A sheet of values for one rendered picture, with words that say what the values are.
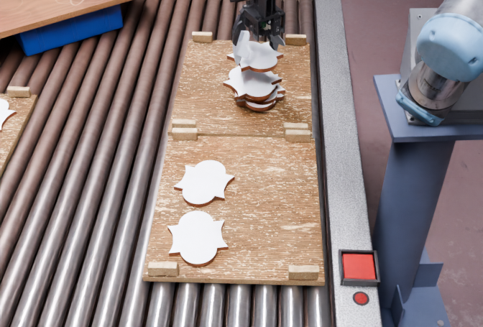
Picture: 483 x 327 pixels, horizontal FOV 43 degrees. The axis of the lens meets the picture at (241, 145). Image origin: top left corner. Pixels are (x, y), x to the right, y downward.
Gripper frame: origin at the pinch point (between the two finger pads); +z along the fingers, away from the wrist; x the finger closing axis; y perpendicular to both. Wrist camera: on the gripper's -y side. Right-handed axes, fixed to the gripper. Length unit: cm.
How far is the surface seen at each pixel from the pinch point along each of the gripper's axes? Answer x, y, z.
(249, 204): -19.2, 30.1, 14.2
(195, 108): -14.4, -4.9, 14.1
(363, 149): 85, -47, 108
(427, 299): 55, 29, 107
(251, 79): -0.9, -0.3, 7.3
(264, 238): -21.1, 39.6, 14.2
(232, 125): -9.7, 5.6, 14.2
